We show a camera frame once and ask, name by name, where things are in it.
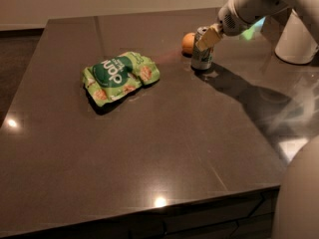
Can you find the orange fruit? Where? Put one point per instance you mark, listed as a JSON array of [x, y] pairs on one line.
[[187, 43]]

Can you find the silver green 7up can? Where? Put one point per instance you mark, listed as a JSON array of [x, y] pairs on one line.
[[200, 60]]

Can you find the green chip bag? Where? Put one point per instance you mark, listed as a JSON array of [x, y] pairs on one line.
[[115, 78]]

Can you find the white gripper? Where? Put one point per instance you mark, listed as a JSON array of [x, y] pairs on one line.
[[231, 21]]

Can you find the dark cabinet drawers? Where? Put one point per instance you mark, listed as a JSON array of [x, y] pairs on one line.
[[243, 215]]

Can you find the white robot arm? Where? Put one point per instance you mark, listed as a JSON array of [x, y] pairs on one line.
[[252, 11]]

